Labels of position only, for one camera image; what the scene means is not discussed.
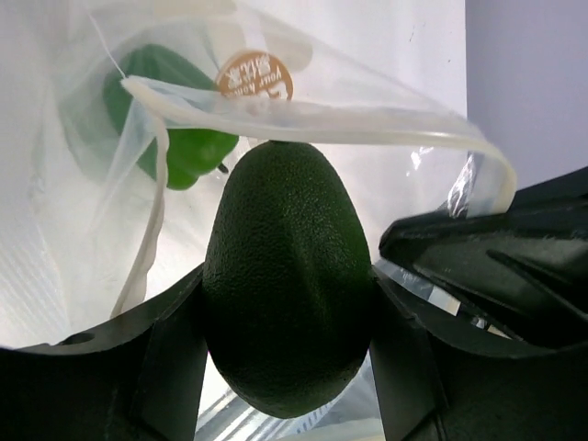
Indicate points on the clear polka dot zip bag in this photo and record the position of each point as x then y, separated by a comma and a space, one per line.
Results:
121, 123

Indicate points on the dark green avocado toy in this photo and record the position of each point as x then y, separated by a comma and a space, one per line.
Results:
287, 288

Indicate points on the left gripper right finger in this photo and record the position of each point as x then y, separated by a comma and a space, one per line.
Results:
438, 378

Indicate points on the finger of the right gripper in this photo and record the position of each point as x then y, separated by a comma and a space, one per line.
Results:
524, 270

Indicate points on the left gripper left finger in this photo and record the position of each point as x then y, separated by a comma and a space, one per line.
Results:
138, 376

